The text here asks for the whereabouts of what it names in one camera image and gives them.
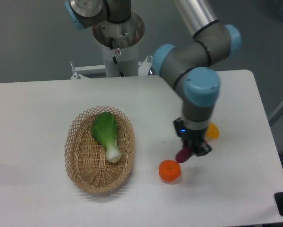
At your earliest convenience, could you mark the yellow mango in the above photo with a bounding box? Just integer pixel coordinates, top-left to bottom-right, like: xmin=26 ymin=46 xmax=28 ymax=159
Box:
xmin=206 ymin=122 xmax=220 ymax=140

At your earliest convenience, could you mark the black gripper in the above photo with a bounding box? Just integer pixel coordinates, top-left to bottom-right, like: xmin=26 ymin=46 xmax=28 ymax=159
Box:
xmin=173 ymin=117 xmax=213 ymax=157

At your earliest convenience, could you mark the orange tangerine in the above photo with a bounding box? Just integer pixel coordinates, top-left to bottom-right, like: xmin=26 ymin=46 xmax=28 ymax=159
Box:
xmin=158 ymin=160 xmax=181 ymax=182

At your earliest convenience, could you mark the green bok choy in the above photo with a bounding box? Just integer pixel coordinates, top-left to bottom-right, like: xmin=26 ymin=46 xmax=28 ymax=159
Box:
xmin=91 ymin=112 xmax=121 ymax=163

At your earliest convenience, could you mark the woven wicker basket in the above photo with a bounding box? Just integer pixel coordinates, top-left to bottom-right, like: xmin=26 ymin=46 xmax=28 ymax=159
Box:
xmin=65 ymin=106 xmax=135 ymax=194

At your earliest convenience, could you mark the purple sweet potato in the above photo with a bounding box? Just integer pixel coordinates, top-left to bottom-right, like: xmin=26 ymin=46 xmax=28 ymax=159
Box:
xmin=175 ymin=147 xmax=191 ymax=163

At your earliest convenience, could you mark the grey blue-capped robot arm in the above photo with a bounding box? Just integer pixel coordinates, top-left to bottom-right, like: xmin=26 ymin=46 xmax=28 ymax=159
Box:
xmin=65 ymin=0 xmax=241 ymax=163

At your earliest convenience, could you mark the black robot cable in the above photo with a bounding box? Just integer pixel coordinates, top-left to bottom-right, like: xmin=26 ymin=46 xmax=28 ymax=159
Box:
xmin=109 ymin=37 xmax=125 ymax=78

